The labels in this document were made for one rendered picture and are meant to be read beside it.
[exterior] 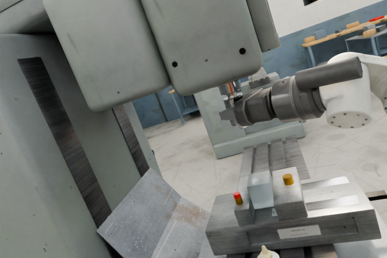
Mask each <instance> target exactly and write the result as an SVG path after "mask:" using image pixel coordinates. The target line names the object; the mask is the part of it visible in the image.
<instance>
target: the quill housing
mask: <svg viewBox="0 0 387 258"><path fill-rule="evenodd" d="M140 2H141V4H142V7H143V10H144V12H145V15H146V18H147V20H148V23H149V25H150V28H151V31H152V33H153V36H154V39H155V42H156V44H157V47H158V50H159V52H160V55H161V58H162V60H163V63H164V65H165V68H166V71H167V73H168V76H169V79H170V81H171V84H172V86H173V89H174V90H175V92H176V93H177V94H179V95H181V96H189V95H192V94H195V93H199V92H202V91H204V90H207V89H211V88H214V87H217V86H220V85H223V84H226V83H229V82H232V81H235V80H238V79H241V78H244V77H248V76H250V75H253V74H255V73H257V72H258V71H259V70H260V69H261V67H262V65H263V53H262V51H261V48H260V44H259V41H258V38H257V35H256V31H255V28H254V26H253V22H252V18H251V15H250V12H249V9H248V5H247V2H246V0H140Z"/></svg>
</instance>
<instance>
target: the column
mask: <svg viewBox="0 0 387 258"><path fill-rule="evenodd" d="M150 167H151V168H153V169H154V170H155V171H156V172H157V173H158V174H159V175H160V176H161V177H162V174H161V172H160V169H159V167H158V165H157V162H156V160H155V157H154V155H153V152H152V150H151V147H150V145H149V143H148V140H147V138H146V135H145V133H144V130H143V128H142V125H141V123H140V121H139V118H138V115H137V114H136V111H135V108H134V106H133V104H132V101H130V102H128V103H125V104H122V105H119V106H116V107H113V108H110V109H107V110H104V111H102V112H93V111H92V110H90V108H89V107H88V105H87V102H86V100H85V98H84V96H83V94H82V91H81V89H80V87H79V84H78V82H77V80H76V78H75V75H74V73H73V71H72V69H71V66H70V64H69V61H68V60H67V57H66V55H65V52H64V50H63V48H62V46H61V44H60V41H59V39H58V37H57V35H55V34H0V258H123V257H122V256H121V255H120V254H119V253H118V252H117V251H115V250H114V249H113V248H112V247H111V246H110V245H109V244H108V243H107V242H106V241H105V240H104V239H103V238H102V237H101V236H100V235H99V234H98V233H97V232H96V230H97V229H98V228H99V227H100V226H101V225H102V224H103V222H104V221H105V220H106V219H107V218H108V216H109V215H110V214H111V213H112V212H113V210H114V209H115V208H116V207H117V206H118V205H119V203H120V202H121V201H122V200H123V199H124V198H125V197H126V195H127V194H128V193H129V192H130V191H131V190H132V188H133V187H134V186H135V184H136V183H137V182H138V181H139V180H140V179H141V178H142V176H143V175H144V174H145V173H146V172H147V171H148V170H149V168H150ZM162 178H163V177H162Z"/></svg>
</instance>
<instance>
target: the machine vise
mask: <svg viewBox="0 0 387 258"><path fill-rule="evenodd" d="M247 183H248V176H245V177H241V178H240V182H239V186H238V192H240V194H241V197H242V200H243V204H241V205H237V204H236V201H235V199H234V196H233V194H234V193H228V194H224V195H218V196H216V197H215V201H214V204H213V207H212V210H211V214H210V217H209V219H208V223H207V226H206V229H205V233H206V236H207V239H208V241H209V243H210V246H211V249H212V251H213V254H214V256H219V255H229V254H236V253H247V252H258V251H262V248H261V247H262V246H263V245H264V246H265V247H266V248H267V249H268V250H276V249H287V248H297V247H304V246H315V245H326V244H337V243H344V242H355V241H366V240H377V239H381V238H382V235H381V231H380V227H379V224H378V220H377V216H376V213H375V209H374V207H373V205H372V204H371V202H370V201H369V199H368V197H367V196H366V194H365V192H364V191H363V189H362V187H361V186H360V185H359V183H358V181H357V179H356V178H355V176H354V175H353V173H352V172H346V173H339V174H333V175H329V176H323V177H317V178H313V179H307V180H301V186H302V191H303V196H304V199H305V204H306V208H307V212H308V217H304V218H296V219H287V220H282V221H280V220H278V216H277V214H276V211H275V207H274V206H273V207H266V208H259V209H254V206H253V203H252V200H251V197H250V195H249V192H248V189H247Z"/></svg>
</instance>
